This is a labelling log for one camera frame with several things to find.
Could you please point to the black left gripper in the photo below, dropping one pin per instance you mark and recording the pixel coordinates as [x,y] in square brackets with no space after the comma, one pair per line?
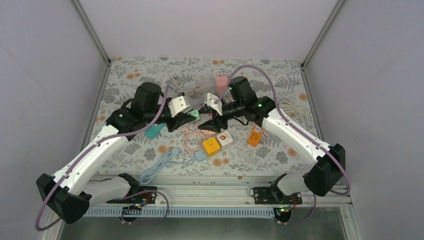
[178,121]

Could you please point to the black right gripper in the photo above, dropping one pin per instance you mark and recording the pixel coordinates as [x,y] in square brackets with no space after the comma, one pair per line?
[215,122]

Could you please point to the green small adapter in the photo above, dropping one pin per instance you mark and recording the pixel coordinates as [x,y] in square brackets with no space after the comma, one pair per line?
[196,116]

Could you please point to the white cube socket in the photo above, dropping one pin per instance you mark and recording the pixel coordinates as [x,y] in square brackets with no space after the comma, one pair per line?
[225,140]

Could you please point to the yellow cube socket adapter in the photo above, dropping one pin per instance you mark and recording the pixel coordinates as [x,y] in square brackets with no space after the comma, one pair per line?
[211,147]

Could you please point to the pink cube socket adapter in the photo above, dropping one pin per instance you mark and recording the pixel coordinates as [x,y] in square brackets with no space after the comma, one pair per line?
[221,84]

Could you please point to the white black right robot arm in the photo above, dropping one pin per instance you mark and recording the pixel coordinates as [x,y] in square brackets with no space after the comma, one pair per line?
[326,163]

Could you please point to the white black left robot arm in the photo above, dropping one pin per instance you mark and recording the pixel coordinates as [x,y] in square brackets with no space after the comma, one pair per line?
[69,193]

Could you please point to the floral patterned table mat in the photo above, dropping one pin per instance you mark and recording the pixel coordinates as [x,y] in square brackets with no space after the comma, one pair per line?
[194,77]

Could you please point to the round pink power socket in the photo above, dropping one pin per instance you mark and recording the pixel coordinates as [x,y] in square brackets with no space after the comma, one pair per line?
[208,133]

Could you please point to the teal power strip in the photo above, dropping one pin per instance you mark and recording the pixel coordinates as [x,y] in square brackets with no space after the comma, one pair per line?
[154,130]

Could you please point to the blue power strip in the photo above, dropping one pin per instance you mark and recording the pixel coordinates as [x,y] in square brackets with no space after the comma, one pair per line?
[200,155]

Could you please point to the orange power strip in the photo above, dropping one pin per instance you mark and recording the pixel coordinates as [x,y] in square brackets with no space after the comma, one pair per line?
[255,136]

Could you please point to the white power strip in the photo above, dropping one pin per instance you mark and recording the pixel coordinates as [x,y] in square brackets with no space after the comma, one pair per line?
[217,73]

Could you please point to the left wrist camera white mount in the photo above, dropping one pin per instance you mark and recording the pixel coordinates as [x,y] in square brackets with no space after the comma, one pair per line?
[179,104]

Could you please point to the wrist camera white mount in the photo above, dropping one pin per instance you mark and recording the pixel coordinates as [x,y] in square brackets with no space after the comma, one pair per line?
[212,103]
[179,104]

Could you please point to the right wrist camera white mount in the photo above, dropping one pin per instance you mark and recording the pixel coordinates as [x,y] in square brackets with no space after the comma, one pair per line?
[212,103]

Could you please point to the aluminium rail base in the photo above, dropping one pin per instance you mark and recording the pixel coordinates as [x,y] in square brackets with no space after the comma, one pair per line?
[213,197]

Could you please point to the aluminium corner frame post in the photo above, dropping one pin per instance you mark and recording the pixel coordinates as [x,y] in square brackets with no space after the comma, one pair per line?
[322,33]

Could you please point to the left aluminium corner post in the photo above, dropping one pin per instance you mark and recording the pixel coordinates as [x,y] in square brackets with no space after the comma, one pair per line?
[91,31]

